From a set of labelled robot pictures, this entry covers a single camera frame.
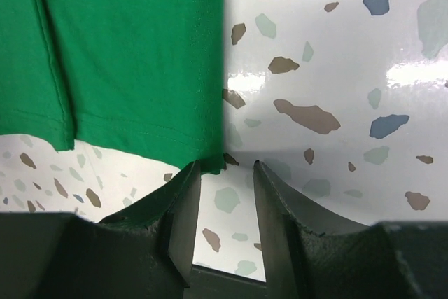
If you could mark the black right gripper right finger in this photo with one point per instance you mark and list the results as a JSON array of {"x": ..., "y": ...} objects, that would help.
[{"x": 311, "y": 252}]

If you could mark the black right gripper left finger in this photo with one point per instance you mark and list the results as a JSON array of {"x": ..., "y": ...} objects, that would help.
[{"x": 142, "y": 251}]

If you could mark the green t shirt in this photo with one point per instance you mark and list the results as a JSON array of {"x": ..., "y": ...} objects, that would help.
[{"x": 139, "y": 76}]

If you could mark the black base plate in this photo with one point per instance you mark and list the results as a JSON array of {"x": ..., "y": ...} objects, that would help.
[{"x": 207, "y": 283}]

